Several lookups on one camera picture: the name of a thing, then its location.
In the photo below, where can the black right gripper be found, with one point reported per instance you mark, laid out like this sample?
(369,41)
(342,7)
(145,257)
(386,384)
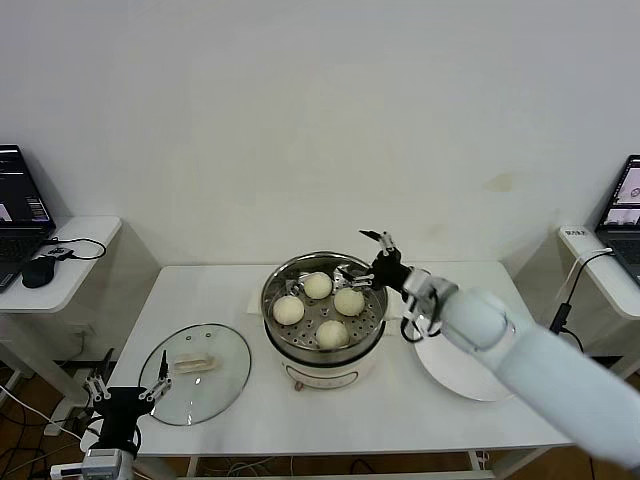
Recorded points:
(392,272)

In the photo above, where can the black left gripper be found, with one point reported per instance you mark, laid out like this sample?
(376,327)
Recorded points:
(122,410)

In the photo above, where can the white steamed baozi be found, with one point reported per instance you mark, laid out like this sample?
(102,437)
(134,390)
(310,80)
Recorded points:
(332,335)
(348,302)
(318,286)
(288,310)

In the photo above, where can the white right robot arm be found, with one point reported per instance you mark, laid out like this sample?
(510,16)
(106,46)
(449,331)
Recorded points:
(525,350)

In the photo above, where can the stainless steel steamer basket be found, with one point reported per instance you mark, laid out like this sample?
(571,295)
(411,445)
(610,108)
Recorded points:
(372,322)

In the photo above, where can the white floor power strip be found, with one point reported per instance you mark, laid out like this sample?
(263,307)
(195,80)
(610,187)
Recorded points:
(62,427)

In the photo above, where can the cream electric cooker pot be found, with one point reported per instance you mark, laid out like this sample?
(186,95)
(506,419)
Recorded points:
(325,372)

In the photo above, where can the white round plate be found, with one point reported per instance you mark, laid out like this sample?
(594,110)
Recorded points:
(450,370)

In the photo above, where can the black computer mouse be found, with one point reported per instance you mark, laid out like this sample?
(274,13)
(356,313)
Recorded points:
(37,272)

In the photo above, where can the white side table with mouse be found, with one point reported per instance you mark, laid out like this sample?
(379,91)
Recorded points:
(85,235)

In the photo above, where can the white printed label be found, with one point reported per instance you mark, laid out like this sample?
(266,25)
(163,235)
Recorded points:
(576,233)

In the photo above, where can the black laptop with dark screen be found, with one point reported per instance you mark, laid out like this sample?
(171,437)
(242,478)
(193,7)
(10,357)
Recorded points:
(20,190)

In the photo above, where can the white side table with label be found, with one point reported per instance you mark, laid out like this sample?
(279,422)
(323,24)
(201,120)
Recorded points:
(600,280)

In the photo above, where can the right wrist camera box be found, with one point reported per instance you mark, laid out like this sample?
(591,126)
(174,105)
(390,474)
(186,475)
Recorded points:
(425,285)

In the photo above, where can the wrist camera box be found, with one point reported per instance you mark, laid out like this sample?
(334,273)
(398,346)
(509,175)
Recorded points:
(425,285)
(67,471)

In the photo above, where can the white wall socket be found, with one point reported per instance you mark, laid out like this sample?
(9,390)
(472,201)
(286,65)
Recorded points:
(82,331)

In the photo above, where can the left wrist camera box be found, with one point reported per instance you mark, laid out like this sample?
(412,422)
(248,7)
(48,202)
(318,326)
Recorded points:
(67,471)

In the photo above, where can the white main table frame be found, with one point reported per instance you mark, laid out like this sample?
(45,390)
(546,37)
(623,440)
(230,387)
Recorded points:
(400,476)

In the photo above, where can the grey laptop with camera views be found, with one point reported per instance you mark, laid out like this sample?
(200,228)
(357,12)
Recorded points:
(625,245)

